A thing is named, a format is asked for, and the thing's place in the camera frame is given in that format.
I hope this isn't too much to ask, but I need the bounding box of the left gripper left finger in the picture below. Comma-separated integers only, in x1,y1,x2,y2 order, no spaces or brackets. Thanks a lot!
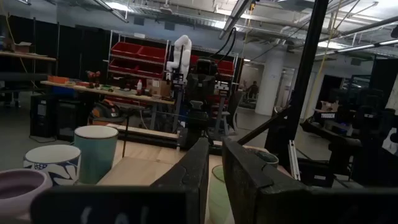
30,138,210,224

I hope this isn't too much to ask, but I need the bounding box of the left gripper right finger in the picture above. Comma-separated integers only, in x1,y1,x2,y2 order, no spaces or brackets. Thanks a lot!
221,138,398,224

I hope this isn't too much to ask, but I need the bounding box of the dark speckled brown mug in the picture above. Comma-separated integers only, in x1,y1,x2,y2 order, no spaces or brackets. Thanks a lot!
245,147,280,170

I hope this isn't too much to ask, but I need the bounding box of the green and white mug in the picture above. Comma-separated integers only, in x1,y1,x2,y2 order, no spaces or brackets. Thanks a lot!
207,164,234,224

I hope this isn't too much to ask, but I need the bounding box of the white mug blue pattern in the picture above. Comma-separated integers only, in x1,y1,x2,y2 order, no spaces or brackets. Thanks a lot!
23,144,82,187

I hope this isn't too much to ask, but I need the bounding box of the lavender ribbed mug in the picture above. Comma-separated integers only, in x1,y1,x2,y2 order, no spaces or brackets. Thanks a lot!
0,169,53,218

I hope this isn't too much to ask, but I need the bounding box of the orange and black shop vacuum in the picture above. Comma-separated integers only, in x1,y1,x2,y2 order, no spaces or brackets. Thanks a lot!
88,99,128,127

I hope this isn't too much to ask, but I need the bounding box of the black equipment case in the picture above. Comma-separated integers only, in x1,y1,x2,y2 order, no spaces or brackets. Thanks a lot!
55,99,91,141
30,95,57,138

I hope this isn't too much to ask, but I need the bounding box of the person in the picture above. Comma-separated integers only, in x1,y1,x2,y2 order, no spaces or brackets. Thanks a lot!
247,80,259,100

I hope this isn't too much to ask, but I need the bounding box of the long wooden workbench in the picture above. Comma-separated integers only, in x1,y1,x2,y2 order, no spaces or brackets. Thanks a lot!
40,80,177,131

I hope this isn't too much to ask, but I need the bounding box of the white round column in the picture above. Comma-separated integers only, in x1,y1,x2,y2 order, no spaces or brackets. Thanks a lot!
254,51,285,116

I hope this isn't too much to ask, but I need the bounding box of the cardboard box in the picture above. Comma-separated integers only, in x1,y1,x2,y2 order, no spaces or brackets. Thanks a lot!
146,79,172,97

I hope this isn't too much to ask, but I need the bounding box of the rack with red bins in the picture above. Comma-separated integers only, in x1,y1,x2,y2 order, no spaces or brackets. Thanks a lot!
107,30,170,82

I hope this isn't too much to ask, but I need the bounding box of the black metal rig frame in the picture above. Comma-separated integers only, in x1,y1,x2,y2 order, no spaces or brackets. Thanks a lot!
238,0,330,187

